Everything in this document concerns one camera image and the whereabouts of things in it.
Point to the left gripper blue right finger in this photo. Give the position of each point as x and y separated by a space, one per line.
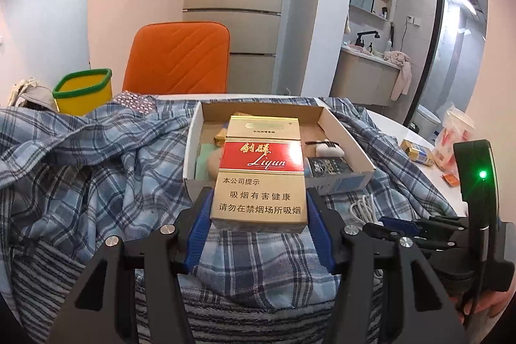
415 307

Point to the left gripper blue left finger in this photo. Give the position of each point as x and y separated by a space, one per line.
100 308

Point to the red gold cigarette carton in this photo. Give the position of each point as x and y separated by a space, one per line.
247 197

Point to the gold cigarette pack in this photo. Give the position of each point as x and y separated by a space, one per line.
220 138

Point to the person's right hand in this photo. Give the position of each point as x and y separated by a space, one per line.
491 305

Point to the grey striped fabric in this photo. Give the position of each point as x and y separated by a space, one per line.
42 276

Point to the orange small packet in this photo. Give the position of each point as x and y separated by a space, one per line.
451 180

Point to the gold pack on table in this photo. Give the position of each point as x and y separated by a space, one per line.
418 153

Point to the pink plastic bag cup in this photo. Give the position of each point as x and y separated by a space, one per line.
456 127

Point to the white toilet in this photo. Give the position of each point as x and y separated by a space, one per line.
425 123

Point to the blue plaid shirt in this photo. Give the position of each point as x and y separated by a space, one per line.
71 182

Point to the white cardboard tray box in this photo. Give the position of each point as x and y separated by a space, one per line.
315 123

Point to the green paper card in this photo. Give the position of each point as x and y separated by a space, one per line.
201 171

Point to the black small box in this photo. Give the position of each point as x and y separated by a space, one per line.
327 166

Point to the pink towel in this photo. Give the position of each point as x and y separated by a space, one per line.
404 79

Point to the bathroom vanity cabinet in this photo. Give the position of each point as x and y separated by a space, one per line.
364 79

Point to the sequin patterned pouch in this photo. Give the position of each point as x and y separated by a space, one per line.
141 103

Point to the yellow bin green rim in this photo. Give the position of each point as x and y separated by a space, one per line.
81 92

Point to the grey clothes pile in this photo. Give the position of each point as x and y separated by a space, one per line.
31 94

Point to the orange chair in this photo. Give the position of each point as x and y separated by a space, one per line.
178 58

